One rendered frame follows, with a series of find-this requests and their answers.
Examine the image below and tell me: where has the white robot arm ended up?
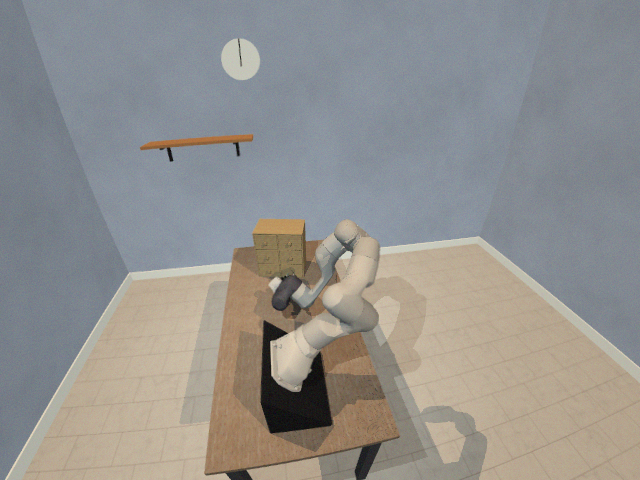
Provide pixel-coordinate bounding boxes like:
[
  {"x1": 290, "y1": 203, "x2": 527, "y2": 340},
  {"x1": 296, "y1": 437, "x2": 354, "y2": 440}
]
[{"x1": 269, "y1": 219, "x2": 380, "y2": 392}]

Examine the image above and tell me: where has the small wooden chest of drawers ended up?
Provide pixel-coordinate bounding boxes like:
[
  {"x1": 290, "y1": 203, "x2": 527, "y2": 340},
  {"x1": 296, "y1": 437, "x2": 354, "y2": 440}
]
[{"x1": 252, "y1": 219, "x2": 306, "y2": 278}]

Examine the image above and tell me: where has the wooden drawer front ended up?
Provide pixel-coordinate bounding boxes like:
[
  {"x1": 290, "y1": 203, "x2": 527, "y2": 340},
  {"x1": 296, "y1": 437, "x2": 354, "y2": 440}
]
[
  {"x1": 278, "y1": 235, "x2": 302, "y2": 250},
  {"x1": 254, "y1": 234, "x2": 278, "y2": 249},
  {"x1": 256, "y1": 249, "x2": 279, "y2": 263},
  {"x1": 279, "y1": 250, "x2": 302, "y2": 264},
  {"x1": 258, "y1": 263, "x2": 281, "y2": 276},
  {"x1": 281, "y1": 264, "x2": 303, "y2": 277}
]

